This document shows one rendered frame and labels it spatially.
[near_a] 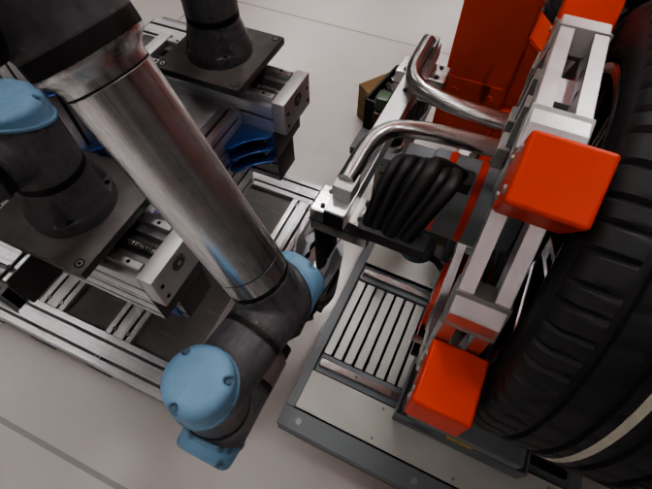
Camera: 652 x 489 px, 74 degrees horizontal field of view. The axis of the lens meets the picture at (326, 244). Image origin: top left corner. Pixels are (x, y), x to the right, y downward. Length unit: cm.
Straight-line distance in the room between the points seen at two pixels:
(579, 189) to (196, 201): 33
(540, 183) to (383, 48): 228
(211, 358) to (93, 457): 116
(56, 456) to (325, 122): 165
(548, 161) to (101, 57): 36
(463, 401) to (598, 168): 30
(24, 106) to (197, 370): 44
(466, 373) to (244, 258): 32
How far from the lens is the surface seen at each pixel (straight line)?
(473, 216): 71
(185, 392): 45
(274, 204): 156
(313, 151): 202
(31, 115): 73
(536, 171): 43
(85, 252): 82
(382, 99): 124
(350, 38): 272
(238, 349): 48
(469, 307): 53
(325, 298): 65
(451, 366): 59
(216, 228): 42
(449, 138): 64
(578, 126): 53
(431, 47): 80
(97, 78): 37
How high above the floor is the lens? 143
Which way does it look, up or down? 57 degrees down
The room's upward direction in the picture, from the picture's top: straight up
